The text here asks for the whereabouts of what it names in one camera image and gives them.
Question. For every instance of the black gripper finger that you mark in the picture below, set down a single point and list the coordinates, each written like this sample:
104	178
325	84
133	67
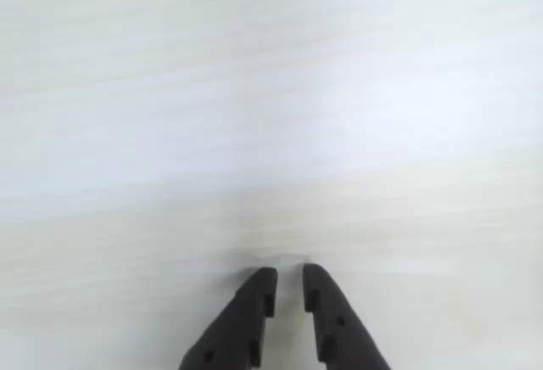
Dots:
237	323
343	327

